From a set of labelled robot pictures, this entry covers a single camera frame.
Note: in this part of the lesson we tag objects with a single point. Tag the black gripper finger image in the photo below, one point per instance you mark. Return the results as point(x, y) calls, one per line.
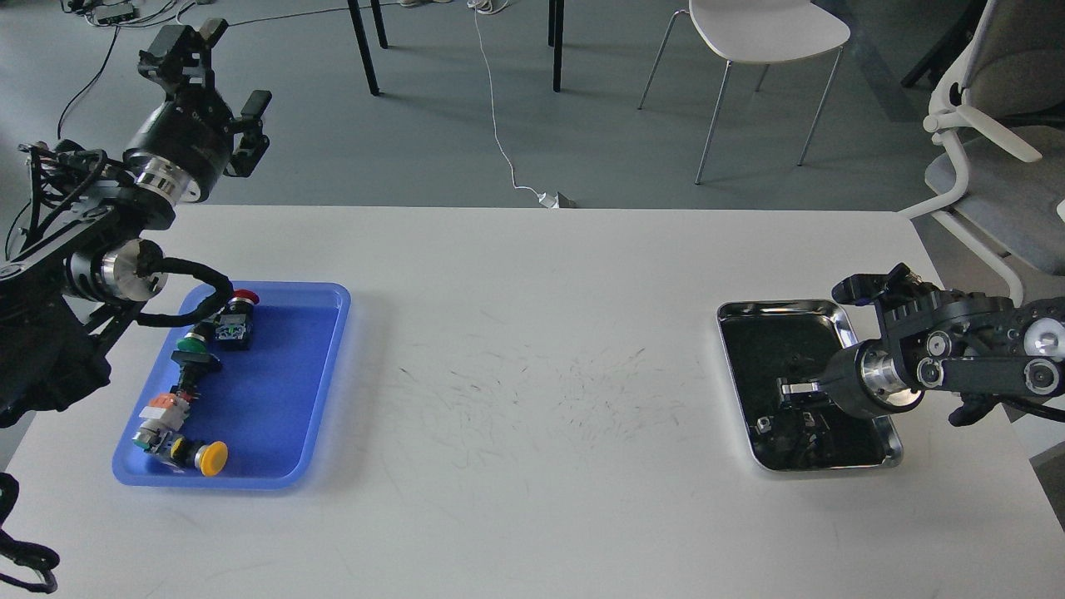
point(179, 60)
point(249, 128)
point(802, 394)

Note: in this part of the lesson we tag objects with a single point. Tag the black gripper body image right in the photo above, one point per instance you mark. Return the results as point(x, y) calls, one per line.
point(862, 380)

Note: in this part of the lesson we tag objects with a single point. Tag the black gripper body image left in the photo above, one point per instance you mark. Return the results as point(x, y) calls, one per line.
point(177, 156)

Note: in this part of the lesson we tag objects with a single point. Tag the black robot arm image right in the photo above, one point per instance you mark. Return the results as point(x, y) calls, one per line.
point(984, 348)

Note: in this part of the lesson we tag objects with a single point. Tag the silver metal tray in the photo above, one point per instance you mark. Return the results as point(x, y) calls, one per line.
point(793, 340)

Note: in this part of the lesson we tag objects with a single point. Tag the blue plastic tray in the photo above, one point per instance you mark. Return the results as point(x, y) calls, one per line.
point(265, 403)

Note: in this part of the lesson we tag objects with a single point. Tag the black table leg left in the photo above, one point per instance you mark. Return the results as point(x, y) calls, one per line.
point(362, 42)

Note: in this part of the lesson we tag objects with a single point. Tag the black table leg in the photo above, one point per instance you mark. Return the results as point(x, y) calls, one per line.
point(555, 39)
point(362, 42)

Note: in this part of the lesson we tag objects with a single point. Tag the grey white office chair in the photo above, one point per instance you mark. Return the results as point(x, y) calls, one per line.
point(997, 188)

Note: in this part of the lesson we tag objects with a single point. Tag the black table leg right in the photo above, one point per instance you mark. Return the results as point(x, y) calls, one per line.
point(555, 39)

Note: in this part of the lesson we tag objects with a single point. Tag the white plastic chair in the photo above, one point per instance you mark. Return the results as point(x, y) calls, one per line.
point(762, 33)

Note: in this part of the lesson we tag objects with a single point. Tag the red push button switch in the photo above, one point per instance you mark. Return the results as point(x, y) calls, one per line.
point(232, 328)

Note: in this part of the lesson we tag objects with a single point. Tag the green push button switch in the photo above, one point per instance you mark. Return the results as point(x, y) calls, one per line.
point(195, 362)

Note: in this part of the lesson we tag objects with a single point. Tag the orange white switch module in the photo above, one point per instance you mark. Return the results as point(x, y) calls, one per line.
point(160, 420)

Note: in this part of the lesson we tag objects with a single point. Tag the yellow push button switch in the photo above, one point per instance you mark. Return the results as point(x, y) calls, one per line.
point(189, 454)

